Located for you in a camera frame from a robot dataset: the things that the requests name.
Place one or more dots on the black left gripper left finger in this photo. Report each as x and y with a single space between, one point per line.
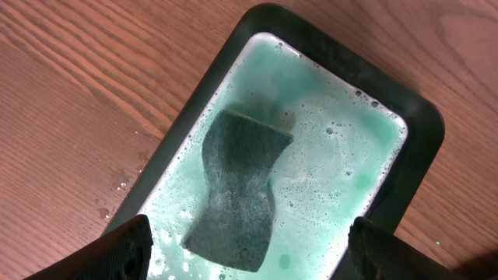
123 253

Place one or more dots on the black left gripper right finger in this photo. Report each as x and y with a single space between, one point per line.
378 255

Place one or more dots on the green scrubbing sponge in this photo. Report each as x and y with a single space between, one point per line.
234 228

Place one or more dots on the black rectangular soapy water tray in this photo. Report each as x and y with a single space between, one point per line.
362 143

